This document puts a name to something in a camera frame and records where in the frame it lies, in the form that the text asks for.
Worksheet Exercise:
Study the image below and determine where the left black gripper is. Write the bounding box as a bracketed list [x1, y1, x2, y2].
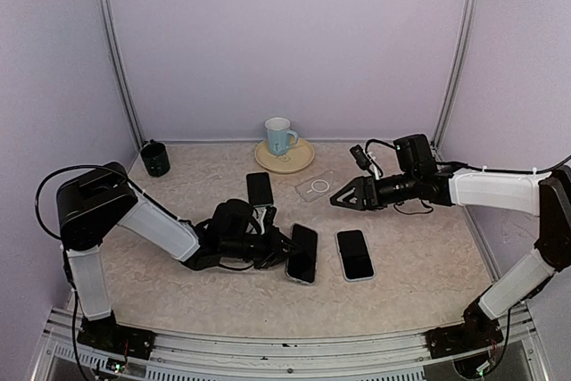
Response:
[221, 225, 303, 269]

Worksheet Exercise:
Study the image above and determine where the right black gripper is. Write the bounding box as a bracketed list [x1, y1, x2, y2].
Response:
[331, 169, 420, 210]

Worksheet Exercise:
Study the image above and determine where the clear case with white ring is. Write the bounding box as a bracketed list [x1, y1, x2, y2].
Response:
[294, 170, 335, 203]

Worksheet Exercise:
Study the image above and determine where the lilac phone case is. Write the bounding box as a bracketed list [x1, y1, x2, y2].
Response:
[335, 228, 376, 284]

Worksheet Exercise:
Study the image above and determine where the dark phone with teal edge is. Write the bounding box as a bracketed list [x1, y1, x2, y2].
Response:
[246, 172, 274, 207]

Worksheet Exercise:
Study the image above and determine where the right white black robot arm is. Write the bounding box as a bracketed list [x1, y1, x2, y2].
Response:
[330, 134, 570, 349]

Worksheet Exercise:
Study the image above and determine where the cream round plate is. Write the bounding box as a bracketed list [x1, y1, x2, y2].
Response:
[254, 138, 315, 174]

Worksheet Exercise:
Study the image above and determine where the light blue ceramic mug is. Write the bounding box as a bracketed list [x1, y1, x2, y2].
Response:
[264, 117, 299, 156]

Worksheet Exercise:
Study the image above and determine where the dark green mug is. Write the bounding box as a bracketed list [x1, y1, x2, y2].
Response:
[140, 140, 170, 178]

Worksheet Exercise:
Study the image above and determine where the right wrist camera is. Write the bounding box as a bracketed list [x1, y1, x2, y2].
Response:
[350, 145, 384, 180]

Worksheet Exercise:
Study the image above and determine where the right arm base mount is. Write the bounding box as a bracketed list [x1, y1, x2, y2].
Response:
[425, 306, 504, 359]

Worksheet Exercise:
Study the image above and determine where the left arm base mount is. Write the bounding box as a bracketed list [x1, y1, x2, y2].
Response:
[78, 323, 156, 360]

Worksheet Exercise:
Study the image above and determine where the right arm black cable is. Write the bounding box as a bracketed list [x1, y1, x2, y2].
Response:
[364, 137, 571, 175]

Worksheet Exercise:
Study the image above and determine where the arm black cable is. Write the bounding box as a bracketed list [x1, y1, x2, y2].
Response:
[34, 164, 188, 242]
[364, 137, 571, 175]

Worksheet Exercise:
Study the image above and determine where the aluminium front rail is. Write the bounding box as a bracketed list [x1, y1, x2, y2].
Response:
[25, 306, 550, 380]

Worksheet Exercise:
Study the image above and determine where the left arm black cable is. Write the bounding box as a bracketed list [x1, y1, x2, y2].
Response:
[34, 164, 188, 242]

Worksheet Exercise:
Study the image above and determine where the right aluminium corner post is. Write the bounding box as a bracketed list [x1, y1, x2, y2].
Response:
[431, 0, 478, 152]

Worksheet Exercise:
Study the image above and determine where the aluminium corner post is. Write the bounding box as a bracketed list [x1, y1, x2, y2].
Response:
[431, 0, 478, 152]
[97, 0, 145, 151]

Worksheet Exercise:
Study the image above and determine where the left aluminium corner post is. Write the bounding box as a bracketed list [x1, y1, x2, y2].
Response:
[97, 0, 145, 151]

